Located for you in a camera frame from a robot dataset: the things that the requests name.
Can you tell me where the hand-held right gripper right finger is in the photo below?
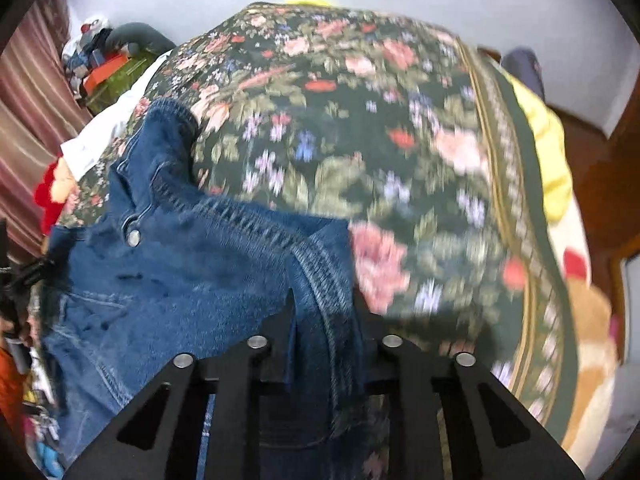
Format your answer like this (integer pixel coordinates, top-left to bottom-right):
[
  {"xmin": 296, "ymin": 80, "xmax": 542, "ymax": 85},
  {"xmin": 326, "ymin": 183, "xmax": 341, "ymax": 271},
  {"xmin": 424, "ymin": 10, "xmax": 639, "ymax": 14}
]
[{"xmin": 352, "ymin": 290, "xmax": 587, "ymax": 480}]

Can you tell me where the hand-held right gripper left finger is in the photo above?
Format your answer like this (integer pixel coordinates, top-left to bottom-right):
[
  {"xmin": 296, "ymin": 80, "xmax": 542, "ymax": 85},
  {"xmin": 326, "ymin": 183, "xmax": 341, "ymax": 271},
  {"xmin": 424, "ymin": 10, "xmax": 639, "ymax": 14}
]
[{"xmin": 64, "ymin": 287, "xmax": 297, "ymax": 480}]

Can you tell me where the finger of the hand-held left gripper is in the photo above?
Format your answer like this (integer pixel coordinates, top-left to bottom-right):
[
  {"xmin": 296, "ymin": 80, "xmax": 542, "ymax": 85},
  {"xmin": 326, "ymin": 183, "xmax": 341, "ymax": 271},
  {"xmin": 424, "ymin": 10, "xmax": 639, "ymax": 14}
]
[{"xmin": 2, "ymin": 255, "xmax": 56, "ymax": 293}]

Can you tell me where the blue denim jacket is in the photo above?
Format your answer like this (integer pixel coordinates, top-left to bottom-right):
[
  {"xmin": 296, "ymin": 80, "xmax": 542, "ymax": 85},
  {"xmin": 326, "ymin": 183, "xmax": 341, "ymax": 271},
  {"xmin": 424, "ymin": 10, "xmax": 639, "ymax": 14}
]
[{"xmin": 40, "ymin": 97, "xmax": 381, "ymax": 480}]

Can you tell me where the red plush toy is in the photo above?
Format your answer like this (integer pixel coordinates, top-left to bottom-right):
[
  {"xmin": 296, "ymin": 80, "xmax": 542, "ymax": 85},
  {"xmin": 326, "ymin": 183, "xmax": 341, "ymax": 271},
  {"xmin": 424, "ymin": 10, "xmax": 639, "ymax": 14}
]
[{"xmin": 32, "ymin": 157, "xmax": 83, "ymax": 236}]

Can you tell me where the orange bag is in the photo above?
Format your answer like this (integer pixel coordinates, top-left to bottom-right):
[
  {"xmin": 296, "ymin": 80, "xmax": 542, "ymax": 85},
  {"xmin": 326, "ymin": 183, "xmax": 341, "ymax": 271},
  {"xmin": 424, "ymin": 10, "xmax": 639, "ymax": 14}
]
[{"xmin": 0, "ymin": 347, "xmax": 28, "ymax": 436}]

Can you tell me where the white cloth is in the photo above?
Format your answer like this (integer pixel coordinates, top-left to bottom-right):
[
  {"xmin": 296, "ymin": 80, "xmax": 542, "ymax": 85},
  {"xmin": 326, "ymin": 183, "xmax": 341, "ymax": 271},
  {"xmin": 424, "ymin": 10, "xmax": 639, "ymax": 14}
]
[{"xmin": 60, "ymin": 52, "xmax": 168, "ymax": 176}]

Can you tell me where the striped pink gold curtain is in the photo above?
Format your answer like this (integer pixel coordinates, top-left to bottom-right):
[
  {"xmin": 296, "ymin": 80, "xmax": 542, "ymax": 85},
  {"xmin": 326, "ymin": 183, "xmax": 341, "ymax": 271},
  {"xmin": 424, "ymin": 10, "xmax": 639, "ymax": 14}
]
[{"xmin": 0, "ymin": 0, "xmax": 96, "ymax": 266}]

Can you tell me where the green printed storage box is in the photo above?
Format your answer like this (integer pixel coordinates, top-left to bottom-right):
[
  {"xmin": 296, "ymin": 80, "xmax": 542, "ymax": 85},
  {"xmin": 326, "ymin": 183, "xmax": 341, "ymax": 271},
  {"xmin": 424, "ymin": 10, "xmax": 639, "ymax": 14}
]
[{"xmin": 84, "ymin": 50, "xmax": 161, "ymax": 116}]

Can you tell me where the orange box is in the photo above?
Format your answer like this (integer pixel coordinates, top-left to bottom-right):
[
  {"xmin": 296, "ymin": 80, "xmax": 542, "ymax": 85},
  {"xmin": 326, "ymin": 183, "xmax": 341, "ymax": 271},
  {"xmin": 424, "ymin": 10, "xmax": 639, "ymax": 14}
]
[{"xmin": 82, "ymin": 54, "xmax": 130, "ymax": 95}]

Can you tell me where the dark floral blanket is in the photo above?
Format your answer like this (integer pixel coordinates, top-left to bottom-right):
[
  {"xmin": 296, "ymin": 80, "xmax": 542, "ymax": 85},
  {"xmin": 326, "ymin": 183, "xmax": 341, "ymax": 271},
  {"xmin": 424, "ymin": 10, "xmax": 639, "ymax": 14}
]
[{"xmin": 55, "ymin": 2, "xmax": 581, "ymax": 480}]

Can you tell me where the cream printed bed sheet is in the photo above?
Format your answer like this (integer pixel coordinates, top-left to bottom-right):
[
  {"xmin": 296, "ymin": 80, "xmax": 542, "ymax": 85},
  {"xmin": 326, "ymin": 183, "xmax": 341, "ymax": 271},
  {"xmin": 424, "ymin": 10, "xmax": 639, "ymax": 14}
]
[{"xmin": 545, "ymin": 195, "xmax": 628, "ymax": 461}]

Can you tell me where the grey plush pillow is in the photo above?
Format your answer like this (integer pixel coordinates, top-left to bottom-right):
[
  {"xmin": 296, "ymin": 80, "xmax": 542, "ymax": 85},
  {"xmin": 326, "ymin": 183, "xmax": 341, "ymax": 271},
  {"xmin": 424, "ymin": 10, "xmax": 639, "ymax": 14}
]
[{"xmin": 102, "ymin": 22, "xmax": 176, "ymax": 56}]

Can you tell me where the yellow blanket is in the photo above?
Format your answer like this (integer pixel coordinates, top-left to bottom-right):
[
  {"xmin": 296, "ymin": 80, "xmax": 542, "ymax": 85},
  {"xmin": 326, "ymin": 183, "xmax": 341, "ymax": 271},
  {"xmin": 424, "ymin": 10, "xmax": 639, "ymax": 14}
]
[{"xmin": 500, "ymin": 67, "xmax": 576, "ymax": 223}]

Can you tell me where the grey backpack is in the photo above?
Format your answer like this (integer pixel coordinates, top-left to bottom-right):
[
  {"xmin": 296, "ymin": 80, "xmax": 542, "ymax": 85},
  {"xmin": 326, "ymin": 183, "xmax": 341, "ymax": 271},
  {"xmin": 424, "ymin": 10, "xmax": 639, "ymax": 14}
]
[{"xmin": 500, "ymin": 47, "xmax": 547, "ymax": 103}]

